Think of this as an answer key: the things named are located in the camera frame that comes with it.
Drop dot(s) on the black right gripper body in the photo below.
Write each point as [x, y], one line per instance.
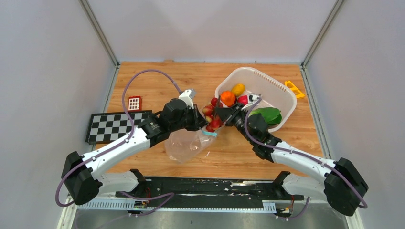
[237, 118]

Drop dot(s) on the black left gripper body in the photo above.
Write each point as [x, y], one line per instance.
[187, 122]

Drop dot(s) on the red toy grape bunch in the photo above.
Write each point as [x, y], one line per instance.
[211, 116]

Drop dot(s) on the orange toy pumpkin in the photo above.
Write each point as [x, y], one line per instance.
[228, 98]

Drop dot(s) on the red toy apple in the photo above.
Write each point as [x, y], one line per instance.
[244, 99]

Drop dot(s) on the clear zip top bag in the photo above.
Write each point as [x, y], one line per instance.
[183, 145]

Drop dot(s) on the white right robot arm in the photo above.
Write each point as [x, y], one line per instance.
[337, 182]

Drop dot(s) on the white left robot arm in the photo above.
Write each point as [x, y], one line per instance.
[85, 176]

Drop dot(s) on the green toy bok choy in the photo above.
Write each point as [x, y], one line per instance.
[271, 115]

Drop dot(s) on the yellow toy mango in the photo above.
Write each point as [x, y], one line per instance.
[238, 89]

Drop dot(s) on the white plastic basket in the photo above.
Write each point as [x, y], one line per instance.
[273, 93]

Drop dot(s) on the red toy window block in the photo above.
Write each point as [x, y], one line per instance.
[134, 103]

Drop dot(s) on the black white checkerboard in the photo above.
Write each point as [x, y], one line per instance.
[104, 128]

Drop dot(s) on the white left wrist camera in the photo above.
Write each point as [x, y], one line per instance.
[187, 96]

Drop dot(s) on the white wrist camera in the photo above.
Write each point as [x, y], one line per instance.
[187, 96]
[253, 98]

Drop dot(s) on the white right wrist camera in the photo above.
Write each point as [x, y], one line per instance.
[253, 98]

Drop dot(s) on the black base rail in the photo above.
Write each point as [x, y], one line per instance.
[193, 193]

